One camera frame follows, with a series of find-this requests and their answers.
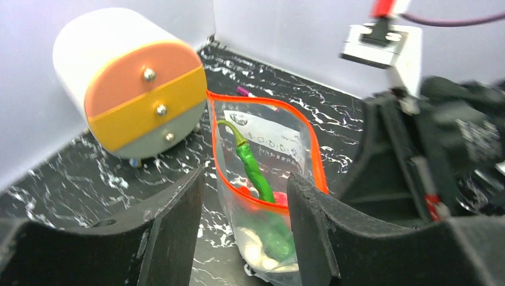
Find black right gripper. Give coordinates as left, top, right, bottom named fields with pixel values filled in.
left=335, top=76, right=504, bottom=227

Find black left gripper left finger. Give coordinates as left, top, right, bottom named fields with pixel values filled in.
left=1, top=168, right=205, bottom=285

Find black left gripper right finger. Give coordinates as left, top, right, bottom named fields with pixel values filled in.
left=287, top=173, right=504, bottom=285

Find peach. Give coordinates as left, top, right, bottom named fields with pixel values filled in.
left=273, top=192, right=288, bottom=206

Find white garlic piece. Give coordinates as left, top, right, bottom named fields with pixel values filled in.
left=234, top=227, right=299, bottom=273

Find long green chili pepper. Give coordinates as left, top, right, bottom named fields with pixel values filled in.
left=217, top=120, right=276, bottom=203

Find clear zip top bag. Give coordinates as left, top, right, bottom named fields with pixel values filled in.
left=207, top=92, right=328, bottom=285

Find short green pepper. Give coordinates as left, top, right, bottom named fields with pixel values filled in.
left=251, top=213, right=295, bottom=261

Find red chili pepper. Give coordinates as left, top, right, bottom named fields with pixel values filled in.
left=237, top=186, right=254, bottom=197

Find round drawer cabinet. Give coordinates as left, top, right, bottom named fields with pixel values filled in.
left=52, top=8, right=207, bottom=166

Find pink white marker pen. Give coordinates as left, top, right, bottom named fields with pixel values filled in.
left=236, top=86, right=278, bottom=111

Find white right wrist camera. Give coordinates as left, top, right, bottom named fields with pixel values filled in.
left=341, top=0, right=422, bottom=97

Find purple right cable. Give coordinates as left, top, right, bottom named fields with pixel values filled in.
left=400, top=11, right=505, bottom=27

